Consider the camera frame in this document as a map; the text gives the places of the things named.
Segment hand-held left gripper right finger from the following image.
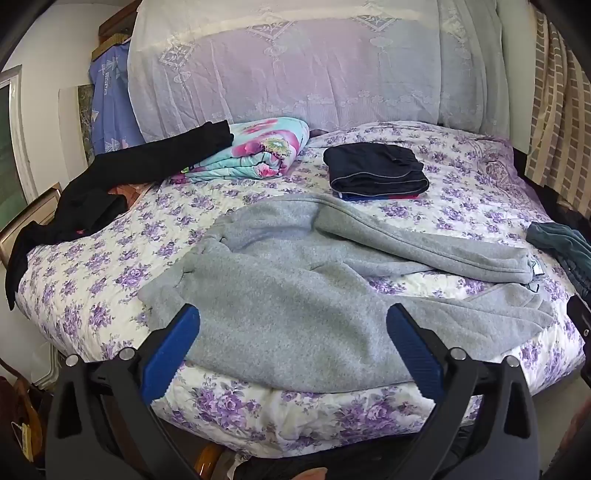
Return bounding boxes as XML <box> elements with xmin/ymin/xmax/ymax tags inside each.
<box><xmin>385</xmin><ymin>302</ymin><xmax>541</xmax><ymax>480</ymax></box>

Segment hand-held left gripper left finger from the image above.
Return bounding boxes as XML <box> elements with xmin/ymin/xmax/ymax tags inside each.
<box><xmin>45</xmin><ymin>302</ymin><xmax>204</xmax><ymax>480</ymax></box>

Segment grey fleece sweatshirt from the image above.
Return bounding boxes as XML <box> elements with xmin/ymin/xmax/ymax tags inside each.
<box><xmin>139</xmin><ymin>193</ymin><xmax>557</xmax><ymax>393</ymax></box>

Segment folded navy pants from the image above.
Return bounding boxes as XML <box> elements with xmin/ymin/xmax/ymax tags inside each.
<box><xmin>323</xmin><ymin>142</ymin><xmax>430</xmax><ymax>198</ymax></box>

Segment dark teal garment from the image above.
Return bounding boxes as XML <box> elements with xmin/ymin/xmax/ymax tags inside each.
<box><xmin>526</xmin><ymin>222</ymin><xmax>591</xmax><ymax>296</ymax></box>

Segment purple floral bedspread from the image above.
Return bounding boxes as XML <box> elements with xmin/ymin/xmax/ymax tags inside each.
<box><xmin>16</xmin><ymin>121</ymin><xmax>587</xmax><ymax>457</ymax></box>

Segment orange patterned cloth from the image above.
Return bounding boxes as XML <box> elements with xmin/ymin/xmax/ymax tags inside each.
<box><xmin>108</xmin><ymin>181</ymin><xmax>160</xmax><ymax>208</ymax></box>

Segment folded red blue garment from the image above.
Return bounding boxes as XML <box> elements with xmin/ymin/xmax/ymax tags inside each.
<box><xmin>339</xmin><ymin>191</ymin><xmax>421</xmax><ymax>202</ymax></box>

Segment black garment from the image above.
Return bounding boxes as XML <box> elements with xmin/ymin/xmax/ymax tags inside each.
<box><xmin>6</xmin><ymin>120</ymin><xmax>235</xmax><ymax>311</ymax></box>

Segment beige checkered curtain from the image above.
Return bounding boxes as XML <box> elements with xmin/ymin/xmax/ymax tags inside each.
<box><xmin>529</xmin><ymin>9</ymin><xmax>591</xmax><ymax>204</ymax></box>

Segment folded teal pink floral blanket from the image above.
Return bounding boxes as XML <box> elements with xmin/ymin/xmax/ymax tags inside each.
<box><xmin>168</xmin><ymin>117</ymin><xmax>311</xmax><ymax>184</ymax></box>

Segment window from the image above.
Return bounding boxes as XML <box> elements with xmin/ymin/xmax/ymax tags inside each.
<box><xmin>0</xmin><ymin>65</ymin><xmax>38</xmax><ymax>232</ymax></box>

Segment blue patterned cloth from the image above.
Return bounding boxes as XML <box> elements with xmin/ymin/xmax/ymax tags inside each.
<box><xmin>89</xmin><ymin>41</ymin><xmax>146</xmax><ymax>158</ymax></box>

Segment lavender lace headboard cover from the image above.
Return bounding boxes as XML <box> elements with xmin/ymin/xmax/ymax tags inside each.
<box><xmin>127</xmin><ymin>0</ymin><xmax>504</xmax><ymax>144</ymax></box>

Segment wooden frame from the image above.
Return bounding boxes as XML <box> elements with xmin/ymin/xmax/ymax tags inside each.
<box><xmin>0</xmin><ymin>182</ymin><xmax>63</xmax><ymax>266</ymax></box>

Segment wall poster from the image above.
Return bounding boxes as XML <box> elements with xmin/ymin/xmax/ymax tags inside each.
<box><xmin>59</xmin><ymin>84</ymin><xmax>95</xmax><ymax>167</ymax></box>

